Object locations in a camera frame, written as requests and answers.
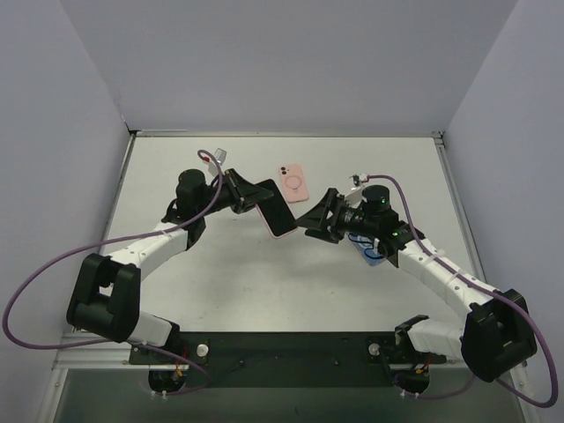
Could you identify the pink phone case on table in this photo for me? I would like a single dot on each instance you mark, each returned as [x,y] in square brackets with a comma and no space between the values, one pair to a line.
[293,184]

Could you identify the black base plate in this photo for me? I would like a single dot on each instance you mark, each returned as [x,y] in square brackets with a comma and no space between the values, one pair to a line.
[284,360]

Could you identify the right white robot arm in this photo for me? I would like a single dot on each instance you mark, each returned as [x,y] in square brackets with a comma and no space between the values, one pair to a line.
[495,337]

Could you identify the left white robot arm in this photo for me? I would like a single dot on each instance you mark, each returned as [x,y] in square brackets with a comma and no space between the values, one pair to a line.
[106,297]

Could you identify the pink phone case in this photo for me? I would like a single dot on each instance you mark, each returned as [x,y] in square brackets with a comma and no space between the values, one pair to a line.
[293,184]
[282,232]

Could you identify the black smartphone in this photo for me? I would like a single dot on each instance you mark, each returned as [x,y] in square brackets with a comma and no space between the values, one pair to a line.
[276,207]

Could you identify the aluminium frame rail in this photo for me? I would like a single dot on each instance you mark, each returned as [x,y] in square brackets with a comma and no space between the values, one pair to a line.
[104,356]

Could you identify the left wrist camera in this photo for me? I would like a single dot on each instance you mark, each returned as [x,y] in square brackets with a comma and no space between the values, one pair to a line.
[219,156]

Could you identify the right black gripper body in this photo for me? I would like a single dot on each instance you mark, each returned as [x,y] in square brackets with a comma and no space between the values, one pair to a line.
[333,215]

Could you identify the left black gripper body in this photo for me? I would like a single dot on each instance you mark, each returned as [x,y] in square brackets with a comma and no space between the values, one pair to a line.
[237,190]

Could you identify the blue phone case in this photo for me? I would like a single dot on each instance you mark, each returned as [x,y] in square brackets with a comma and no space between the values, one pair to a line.
[367,249]

